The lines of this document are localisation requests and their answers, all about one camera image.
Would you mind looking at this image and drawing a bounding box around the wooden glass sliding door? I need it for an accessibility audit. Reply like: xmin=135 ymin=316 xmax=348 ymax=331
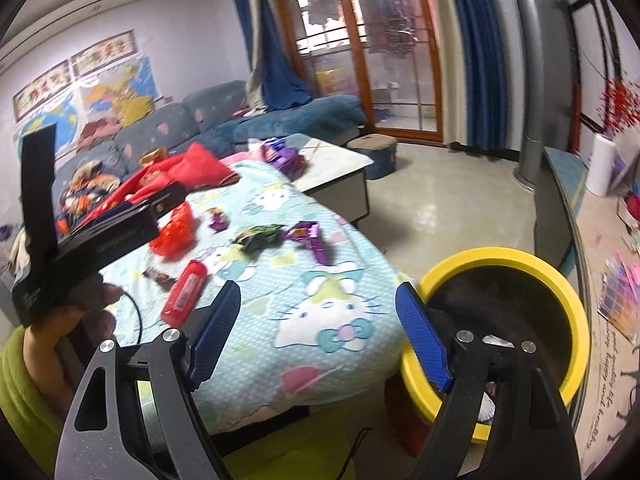
xmin=277 ymin=0 xmax=444 ymax=144

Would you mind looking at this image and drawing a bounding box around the silver tower air conditioner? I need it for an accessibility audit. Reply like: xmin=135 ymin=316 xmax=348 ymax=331
xmin=514 ymin=0 xmax=577 ymax=191

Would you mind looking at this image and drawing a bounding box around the blue curtain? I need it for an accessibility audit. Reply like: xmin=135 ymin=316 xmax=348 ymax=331
xmin=454 ymin=0 xmax=509 ymax=151
xmin=234 ymin=0 xmax=311 ymax=115

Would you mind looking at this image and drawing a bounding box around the china wall map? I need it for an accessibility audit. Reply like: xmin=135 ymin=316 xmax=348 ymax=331
xmin=78 ymin=56 xmax=162 ymax=127

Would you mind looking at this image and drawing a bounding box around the red blanket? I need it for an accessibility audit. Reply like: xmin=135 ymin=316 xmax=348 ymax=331
xmin=80 ymin=142 xmax=240 ymax=224

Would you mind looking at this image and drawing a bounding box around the purple candy wrapper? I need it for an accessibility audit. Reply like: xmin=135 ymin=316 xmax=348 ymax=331
xmin=284 ymin=220 xmax=332 ymax=266

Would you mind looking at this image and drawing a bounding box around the red snack tube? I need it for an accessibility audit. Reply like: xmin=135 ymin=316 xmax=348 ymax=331
xmin=160 ymin=260 xmax=207 ymax=328

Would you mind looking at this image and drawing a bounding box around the lime green sleeve forearm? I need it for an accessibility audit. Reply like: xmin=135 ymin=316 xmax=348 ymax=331
xmin=0 ymin=327 xmax=63 ymax=479

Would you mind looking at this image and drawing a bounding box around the blue round footstool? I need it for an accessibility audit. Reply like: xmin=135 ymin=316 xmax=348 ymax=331
xmin=347 ymin=133 xmax=397 ymax=180

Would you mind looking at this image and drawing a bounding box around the bead organiser tray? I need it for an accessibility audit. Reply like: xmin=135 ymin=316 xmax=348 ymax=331
xmin=598 ymin=250 xmax=639 ymax=344

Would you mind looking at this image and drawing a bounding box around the blue right curtain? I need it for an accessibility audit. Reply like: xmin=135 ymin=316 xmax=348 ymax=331
xmin=454 ymin=0 xmax=509 ymax=151

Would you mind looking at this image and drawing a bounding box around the white ribbed vase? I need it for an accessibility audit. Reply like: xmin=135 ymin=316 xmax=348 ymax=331
xmin=586 ymin=134 xmax=616 ymax=197

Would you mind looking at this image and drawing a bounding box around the hello kitty bed sheet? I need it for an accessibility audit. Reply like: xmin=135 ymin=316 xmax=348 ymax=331
xmin=103 ymin=160 xmax=405 ymax=434

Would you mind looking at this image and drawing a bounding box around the blue grey sofa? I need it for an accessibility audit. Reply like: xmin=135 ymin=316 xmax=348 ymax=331
xmin=52 ymin=80 xmax=367 ymax=209

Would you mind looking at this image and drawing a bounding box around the white marble coffee table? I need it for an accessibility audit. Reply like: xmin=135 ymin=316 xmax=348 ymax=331
xmin=284 ymin=133 xmax=373 ymax=226

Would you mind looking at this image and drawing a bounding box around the world wall map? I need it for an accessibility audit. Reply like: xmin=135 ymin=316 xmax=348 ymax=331
xmin=14 ymin=91 xmax=80 ymax=156

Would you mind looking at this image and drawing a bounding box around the dark green snack wrapper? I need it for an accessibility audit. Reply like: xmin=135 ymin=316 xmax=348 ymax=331
xmin=232 ymin=224 xmax=284 ymax=255

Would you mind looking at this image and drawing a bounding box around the framed embroidery picture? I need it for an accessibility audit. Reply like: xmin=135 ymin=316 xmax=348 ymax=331
xmin=70 ymin=30 xmax=138 ymax=78

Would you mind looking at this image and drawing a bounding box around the blue left curtain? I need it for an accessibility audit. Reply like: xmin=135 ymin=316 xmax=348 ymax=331
xmin=234 ymin=0 xmax=311 ymax=115

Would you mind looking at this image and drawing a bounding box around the brown chocolate bar wrapper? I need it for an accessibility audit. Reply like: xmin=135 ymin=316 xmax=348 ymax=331
xmin=143 ymin=268 xmax=177 ymax=292

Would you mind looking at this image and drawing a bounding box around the yellow rim trash bin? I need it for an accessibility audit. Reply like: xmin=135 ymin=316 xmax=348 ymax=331
xmin=400 ymin=247 xmax=590 ymax=422

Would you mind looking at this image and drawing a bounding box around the person left hand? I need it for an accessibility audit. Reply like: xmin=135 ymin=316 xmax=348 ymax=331
xmin=22 ymin=271 xmax=124 ymax=418

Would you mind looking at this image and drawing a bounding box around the small purple gold wrapper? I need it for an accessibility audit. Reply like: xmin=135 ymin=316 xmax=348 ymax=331
xmin=208 ymin=207 xmax=229 ymax=232

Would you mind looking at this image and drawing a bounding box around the purple clothes pile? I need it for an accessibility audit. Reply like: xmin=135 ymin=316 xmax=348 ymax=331
xmin=259 ymin=138 xmax=306 ymax=181

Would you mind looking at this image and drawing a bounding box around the red mesh plastic bag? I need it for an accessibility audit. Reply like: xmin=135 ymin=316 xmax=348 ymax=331
xmin=149 ymin=202 xmax=196 ymax=259

